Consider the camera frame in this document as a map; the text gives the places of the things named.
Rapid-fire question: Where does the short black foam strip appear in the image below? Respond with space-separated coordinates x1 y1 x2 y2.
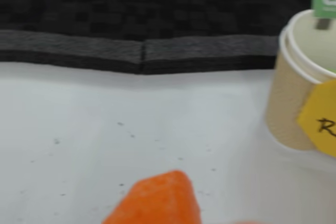
141 35 280 75

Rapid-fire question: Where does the paper cup with green tag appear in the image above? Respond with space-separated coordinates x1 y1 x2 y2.
265 8 336 151

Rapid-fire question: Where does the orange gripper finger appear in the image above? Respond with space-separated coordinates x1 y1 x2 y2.
101 170 203 224

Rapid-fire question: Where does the yellow welcome sign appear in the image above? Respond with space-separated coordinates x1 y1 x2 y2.
297 79 336 158

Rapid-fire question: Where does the long black foam strip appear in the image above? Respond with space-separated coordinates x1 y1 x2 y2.
0 29 144 75

